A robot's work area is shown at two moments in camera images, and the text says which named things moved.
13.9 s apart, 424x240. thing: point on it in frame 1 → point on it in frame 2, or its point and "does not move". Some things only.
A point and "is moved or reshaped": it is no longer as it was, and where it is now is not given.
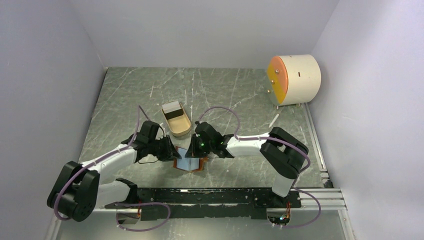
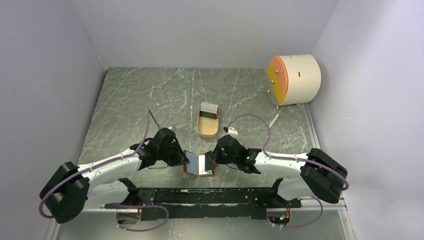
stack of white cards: [171, 107] → [209, 107]
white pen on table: [274, 120] does not move
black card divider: [173, 114] → [208, 114]
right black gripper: [192, 152] → [216, 155]
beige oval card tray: [176, 117] is moved or reshaped
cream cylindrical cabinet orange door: [293, 79] does not move
